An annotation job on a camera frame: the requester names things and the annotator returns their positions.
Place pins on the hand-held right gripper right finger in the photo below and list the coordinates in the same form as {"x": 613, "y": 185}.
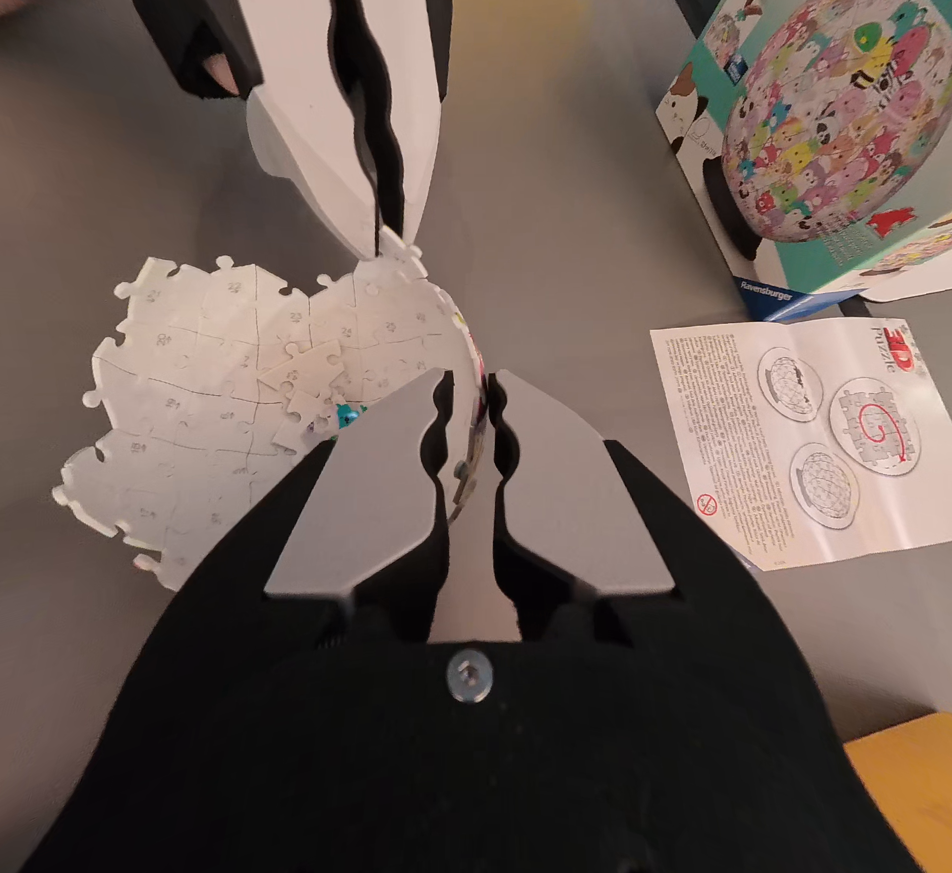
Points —
{"x": 580, "y": 508}

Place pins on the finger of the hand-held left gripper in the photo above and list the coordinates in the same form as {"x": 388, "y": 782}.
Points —
{"x": 297, "y": 70}
{"x": 413, "y": 70}

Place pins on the white half puzzle ball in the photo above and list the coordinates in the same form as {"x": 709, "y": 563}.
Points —
{"x": 186, "y": 382}

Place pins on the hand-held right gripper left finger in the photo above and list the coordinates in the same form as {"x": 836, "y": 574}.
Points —
{"x": 364, "y": 508}

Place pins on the yellow plastic bin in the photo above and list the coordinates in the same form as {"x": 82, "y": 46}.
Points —
{"x": 907, "y": 791}

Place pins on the colourful puzzle box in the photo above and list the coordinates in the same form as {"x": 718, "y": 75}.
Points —
{"x": 818, "y": 70}

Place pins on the white instruction leaflet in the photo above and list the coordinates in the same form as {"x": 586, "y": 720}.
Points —
{"x": 744, "y": 442}

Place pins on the colourful loose puzzle piece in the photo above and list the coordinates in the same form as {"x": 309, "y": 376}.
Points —
{"x": 348, "y": 416}

